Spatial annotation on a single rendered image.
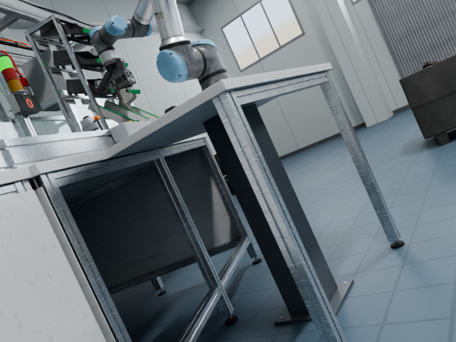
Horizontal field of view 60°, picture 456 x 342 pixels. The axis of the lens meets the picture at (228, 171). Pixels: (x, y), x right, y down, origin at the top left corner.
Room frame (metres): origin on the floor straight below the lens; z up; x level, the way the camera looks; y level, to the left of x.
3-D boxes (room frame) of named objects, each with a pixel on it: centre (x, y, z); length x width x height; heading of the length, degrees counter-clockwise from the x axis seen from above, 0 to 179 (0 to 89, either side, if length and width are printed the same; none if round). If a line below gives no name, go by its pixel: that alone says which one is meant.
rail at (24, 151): (1.48, 0.41, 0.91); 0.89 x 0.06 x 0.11; 164
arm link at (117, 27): (1.66, 0.17, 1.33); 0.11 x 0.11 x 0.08; 46
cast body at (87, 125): (1.79, 0.49, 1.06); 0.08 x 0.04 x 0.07; 74
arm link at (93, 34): (1.71, 0.26, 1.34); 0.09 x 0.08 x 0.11; 46
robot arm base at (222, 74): (1.55, -0.10, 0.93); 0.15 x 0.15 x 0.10
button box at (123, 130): (1.65, 0.29, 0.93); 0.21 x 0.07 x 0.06; 164
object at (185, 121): (1.58, -0.06, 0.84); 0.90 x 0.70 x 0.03; 145
